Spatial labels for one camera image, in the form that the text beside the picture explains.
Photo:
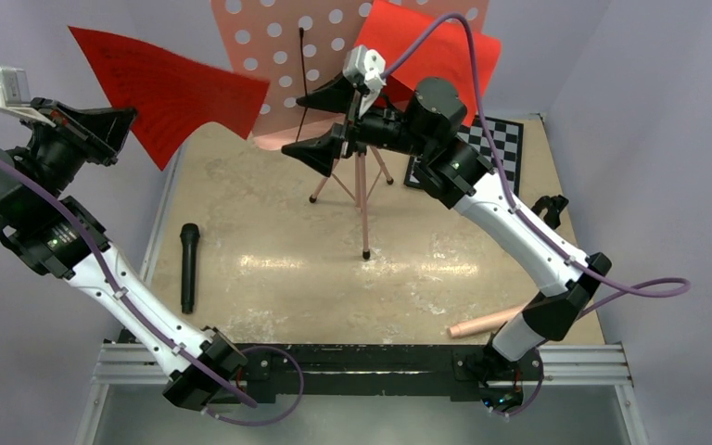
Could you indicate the aluminium table frame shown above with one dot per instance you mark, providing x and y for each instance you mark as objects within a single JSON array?
[{"x": 361, "y": 298}]

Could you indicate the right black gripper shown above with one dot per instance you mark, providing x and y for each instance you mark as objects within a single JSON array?
[{"x": 334, "y": 96}]

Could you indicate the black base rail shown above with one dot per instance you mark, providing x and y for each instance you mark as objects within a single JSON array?
[{"x": 259, "y": 373}]

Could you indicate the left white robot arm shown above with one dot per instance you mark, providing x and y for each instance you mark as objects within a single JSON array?
[{"x": 54, "y": 234}]

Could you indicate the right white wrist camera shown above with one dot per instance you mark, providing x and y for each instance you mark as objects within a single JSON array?
[{"x": 364, "y": 67}]

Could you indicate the red sheet music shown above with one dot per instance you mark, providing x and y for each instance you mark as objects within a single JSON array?
[
  {"x": 172, "y": 95},
  {"x": 391, "y": 27}
]

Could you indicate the black microphone desk stand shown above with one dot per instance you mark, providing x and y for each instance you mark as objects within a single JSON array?
[{"x": 550, "y": 208}]

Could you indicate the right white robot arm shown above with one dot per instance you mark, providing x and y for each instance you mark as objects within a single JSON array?
[{"x": 503, "y": 209}]

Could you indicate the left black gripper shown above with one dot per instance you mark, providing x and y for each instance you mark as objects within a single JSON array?
[{"x": 95, "y": 133}]

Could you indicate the black microphone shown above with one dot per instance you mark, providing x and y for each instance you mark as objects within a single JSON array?
[{"x": 189, "y": 237}]

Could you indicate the pink tripod music stand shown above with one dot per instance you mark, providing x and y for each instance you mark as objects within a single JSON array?
[{"x": 402, "y": 87}]

